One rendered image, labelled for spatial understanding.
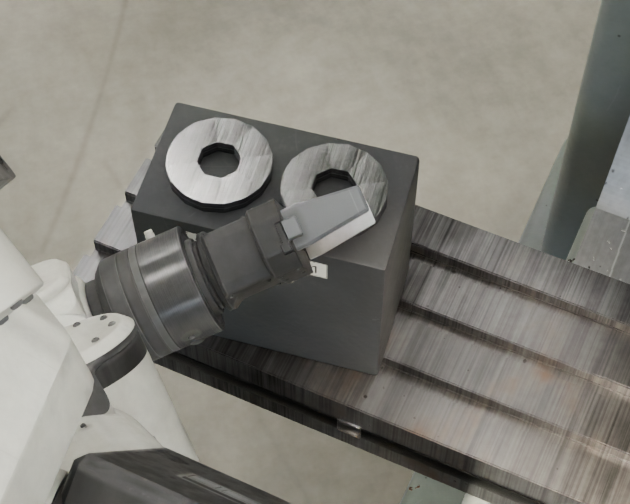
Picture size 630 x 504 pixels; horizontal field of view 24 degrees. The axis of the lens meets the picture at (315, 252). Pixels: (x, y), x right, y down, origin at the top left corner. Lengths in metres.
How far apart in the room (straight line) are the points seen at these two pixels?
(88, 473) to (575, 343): 0.83
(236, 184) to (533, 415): 0.35
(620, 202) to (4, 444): 1.03
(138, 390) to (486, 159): 1.83
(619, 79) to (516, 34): 1.25
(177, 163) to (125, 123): 1.47
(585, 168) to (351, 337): 0.53
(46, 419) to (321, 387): 0.76
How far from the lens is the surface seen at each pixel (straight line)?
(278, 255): 1.06
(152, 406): 0.87
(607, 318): 1.40
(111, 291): 1.10
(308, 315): 1.27
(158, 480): 0.61
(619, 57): 1.57
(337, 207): 1.06
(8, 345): 0.59
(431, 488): 2.10
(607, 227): 1.52
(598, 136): 1.68
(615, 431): 1.34
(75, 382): 0.61
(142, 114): 2.70
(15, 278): 0.47
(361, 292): 1.21
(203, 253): 1.10
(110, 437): 0.78
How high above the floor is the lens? 2.12
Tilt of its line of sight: 58 degrees down
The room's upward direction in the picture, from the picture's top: straight up
